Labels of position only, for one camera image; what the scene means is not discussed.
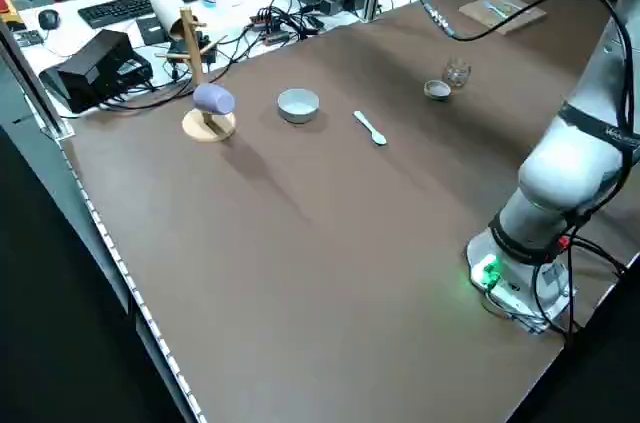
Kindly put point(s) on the grey round bowl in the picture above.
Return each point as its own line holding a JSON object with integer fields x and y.
{"x": 298, "y": 105}

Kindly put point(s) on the wooden cup stand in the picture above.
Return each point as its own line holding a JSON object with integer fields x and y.
{"x": 200, "y": 132}

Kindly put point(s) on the aluminium frame rail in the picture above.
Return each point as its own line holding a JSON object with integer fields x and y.
{"x": 35, "y": 83}

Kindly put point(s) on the light green plastic spoon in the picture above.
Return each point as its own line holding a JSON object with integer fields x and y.
{"x": 371, "y": 127}

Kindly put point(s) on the round bottle lid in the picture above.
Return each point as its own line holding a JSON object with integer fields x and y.
{"x": 437, "y": 90}

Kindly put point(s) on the light green plastic knife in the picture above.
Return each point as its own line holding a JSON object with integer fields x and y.
{"x": 511, "y": 5}

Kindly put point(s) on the black computer mouse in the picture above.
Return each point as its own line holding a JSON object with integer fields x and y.
{"x": 49, "y": 18}

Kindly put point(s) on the black flat pad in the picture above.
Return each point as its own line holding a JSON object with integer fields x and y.
{"x": 150, "y": 32}

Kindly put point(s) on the black keyboard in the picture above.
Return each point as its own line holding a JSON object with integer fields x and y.
{"x": 125, "y": 7}

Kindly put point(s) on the transparent glass spice bottle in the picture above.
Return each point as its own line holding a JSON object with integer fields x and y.
{"x": 457, "y": 74}

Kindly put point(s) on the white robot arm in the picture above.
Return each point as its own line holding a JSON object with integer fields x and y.
{"x": 550, "y": 178}

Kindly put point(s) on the wooden cutting board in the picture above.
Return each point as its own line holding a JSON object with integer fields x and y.
{"x": 520, "y": 18}

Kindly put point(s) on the white cardboard tube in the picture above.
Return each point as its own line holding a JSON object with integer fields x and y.
{"x": 167, "y": 8}

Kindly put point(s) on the purple plastic cup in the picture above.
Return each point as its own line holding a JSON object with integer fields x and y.
{"x": 214, "y": 98}

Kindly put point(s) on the black box device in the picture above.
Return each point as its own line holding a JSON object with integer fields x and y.
{"x": 92, "y": 68}

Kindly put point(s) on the light blue plastic fork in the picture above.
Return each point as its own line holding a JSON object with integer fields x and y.
{"x": 494, "y": 7}

